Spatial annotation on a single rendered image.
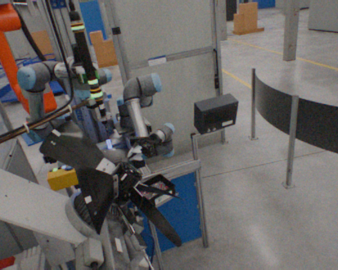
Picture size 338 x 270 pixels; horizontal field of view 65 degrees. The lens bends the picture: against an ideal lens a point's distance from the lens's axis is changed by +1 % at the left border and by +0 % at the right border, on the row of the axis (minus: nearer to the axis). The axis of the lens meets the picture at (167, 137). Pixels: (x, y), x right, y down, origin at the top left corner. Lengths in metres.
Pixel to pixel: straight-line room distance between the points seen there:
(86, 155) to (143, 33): 2.01
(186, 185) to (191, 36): 1.80
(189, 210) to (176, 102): 1.55
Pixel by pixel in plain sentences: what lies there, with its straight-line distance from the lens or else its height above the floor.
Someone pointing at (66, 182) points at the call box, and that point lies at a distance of 1.61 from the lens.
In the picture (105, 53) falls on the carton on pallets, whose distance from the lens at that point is 10.43.
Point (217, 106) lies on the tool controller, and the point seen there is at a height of 1.23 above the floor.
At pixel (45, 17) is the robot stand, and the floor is 1.86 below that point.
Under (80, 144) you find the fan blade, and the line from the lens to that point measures 1.15.
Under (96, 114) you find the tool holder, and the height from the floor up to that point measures 1.49.
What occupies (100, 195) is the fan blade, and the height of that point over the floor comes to 1.30.
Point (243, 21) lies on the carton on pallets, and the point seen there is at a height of 0.53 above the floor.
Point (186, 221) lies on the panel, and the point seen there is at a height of 0.35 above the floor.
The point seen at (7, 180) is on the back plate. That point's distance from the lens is 1.18.
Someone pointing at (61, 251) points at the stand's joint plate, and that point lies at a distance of 1.23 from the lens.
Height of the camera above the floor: 1.84
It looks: 27 degrees down
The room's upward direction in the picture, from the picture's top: 9 degrees counter-clockwise
